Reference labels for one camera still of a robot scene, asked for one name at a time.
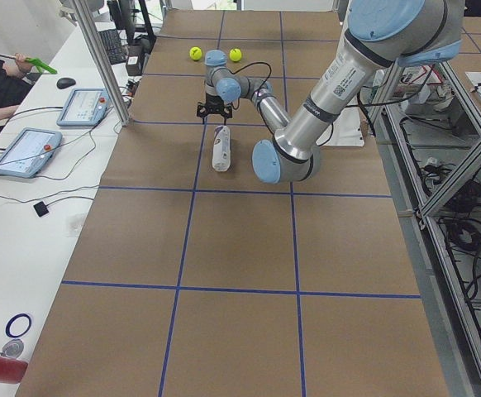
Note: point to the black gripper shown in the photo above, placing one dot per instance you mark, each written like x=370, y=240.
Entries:
x=213, y=101

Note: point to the clear tennis ball can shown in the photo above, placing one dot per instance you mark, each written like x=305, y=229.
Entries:
x=221, y=152

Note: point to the yellow tennis ball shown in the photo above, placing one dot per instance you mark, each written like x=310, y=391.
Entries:
x=235, y=55
x=195, y=53

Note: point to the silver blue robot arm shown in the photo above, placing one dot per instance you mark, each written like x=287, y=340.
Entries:
x=378, y=34

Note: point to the black box with label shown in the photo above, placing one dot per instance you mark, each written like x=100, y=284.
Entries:
x=135, y=60

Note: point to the black keyboard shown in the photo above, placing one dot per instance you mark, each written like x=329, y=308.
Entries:
x=112, y=45

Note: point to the far blue teach pendant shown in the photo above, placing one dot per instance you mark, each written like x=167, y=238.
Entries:
x=85, y=107

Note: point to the blue teach pendant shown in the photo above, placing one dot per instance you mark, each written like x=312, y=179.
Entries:
x=30, y=151
x=85, y=107

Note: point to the black computer mouse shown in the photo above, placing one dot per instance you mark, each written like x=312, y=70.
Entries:
x=65, y=82

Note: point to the brown paper table mat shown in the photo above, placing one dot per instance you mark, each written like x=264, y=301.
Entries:
x=187, y=282

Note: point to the near blue teach pendant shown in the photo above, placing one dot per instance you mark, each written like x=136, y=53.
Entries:
x=30, y=151

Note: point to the small black square puck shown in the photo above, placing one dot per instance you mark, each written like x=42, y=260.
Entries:
x=41, y=209

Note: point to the blue tape roll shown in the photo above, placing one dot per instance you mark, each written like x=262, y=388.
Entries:
x=18, y=325

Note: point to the silver round lid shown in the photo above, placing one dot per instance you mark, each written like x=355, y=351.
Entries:
x=13, y=348

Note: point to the aluminium frame post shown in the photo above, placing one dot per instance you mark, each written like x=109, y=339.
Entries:
x=100, y=58

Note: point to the green handled tool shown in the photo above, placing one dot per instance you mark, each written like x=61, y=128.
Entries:
x=39, y=64

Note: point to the aluminium side frame rack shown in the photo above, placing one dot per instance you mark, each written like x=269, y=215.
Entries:
x=428, y=126

